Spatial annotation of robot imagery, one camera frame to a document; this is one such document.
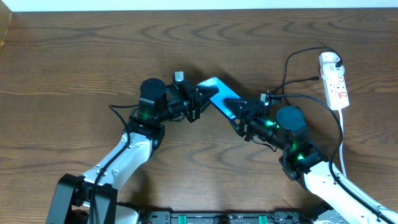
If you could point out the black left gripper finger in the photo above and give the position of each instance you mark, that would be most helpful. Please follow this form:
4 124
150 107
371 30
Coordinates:
205 92
204 106

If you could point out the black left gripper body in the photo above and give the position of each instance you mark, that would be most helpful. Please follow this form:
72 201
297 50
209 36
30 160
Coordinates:
193 100

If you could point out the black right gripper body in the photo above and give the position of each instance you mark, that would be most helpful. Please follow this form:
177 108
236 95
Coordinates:
249 116

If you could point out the blue Galaxy smartphone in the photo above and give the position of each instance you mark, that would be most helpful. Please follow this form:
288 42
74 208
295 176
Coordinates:
223 92

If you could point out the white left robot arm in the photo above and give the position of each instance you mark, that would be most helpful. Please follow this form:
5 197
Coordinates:
92 196

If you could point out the white USB charger adapter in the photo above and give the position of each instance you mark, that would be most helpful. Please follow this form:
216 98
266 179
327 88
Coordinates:
330 65

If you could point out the white power strip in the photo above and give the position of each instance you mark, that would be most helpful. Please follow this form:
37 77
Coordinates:
336 93

